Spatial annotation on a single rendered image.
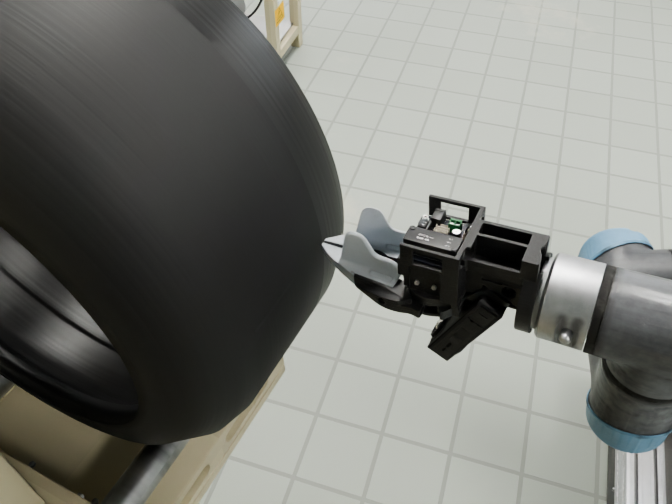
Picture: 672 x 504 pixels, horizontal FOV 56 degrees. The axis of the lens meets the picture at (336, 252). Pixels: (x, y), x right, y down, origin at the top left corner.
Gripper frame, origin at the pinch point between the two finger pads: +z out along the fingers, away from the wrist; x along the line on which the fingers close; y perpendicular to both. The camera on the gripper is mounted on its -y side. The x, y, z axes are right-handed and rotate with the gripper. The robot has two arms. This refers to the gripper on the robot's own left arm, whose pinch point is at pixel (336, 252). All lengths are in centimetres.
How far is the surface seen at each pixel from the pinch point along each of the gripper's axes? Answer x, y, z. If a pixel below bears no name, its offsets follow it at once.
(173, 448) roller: 14.6, -30.2, 20.4
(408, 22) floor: -273, -111, 108
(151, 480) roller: 19.4, -30.3, 20.3
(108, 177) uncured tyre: 14.0, 17.2, 9.7
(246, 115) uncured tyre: 0.2, 14.6, 7.0
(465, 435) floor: -54, -125, 0
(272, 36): -192, -85, 142
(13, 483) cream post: 29.2, -17.3, 26.3
